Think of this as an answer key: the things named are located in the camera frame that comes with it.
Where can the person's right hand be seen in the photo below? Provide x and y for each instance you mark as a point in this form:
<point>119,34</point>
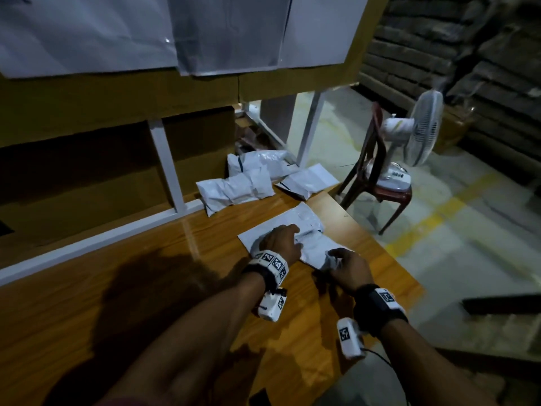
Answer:
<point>351,270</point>

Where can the person's left hand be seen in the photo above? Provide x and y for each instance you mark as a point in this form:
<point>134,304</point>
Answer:
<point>281,242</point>

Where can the person's right forearm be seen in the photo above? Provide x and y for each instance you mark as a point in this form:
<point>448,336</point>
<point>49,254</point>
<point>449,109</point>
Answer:
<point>435,368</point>

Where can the person's left forearm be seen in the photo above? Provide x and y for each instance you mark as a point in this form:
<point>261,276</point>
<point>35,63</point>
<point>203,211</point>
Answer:
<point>186,342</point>

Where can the left marker wristband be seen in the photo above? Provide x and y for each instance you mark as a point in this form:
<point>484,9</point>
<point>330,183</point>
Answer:
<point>268,270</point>

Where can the marker wristband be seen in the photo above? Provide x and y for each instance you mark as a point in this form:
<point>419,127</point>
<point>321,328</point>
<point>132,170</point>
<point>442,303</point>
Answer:
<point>379,308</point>
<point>268,270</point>

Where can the right marker wristband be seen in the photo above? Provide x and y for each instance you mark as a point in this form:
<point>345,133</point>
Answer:
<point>379,308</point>

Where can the brown wooden chair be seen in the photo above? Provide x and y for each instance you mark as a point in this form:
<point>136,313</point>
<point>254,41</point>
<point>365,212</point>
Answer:
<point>372,156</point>

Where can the white metal shelf leg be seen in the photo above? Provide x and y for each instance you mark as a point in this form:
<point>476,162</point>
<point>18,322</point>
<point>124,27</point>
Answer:
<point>310,127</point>
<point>167,169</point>

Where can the white standing fan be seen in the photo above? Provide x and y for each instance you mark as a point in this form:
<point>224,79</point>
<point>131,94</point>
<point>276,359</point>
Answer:
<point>423,127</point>

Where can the wooden table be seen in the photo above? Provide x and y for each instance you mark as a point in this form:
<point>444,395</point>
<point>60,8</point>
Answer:
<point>84,317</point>

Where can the white printed paper sheet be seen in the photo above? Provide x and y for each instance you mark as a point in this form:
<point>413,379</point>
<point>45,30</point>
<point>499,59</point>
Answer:
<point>84,34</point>
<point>228,34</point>
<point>325,29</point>

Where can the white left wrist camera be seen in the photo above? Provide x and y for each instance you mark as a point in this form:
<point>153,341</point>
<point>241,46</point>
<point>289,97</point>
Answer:
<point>272,304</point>

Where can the white metal shelf rail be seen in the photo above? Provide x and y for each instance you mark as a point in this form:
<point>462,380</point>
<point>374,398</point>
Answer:
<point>93,242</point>

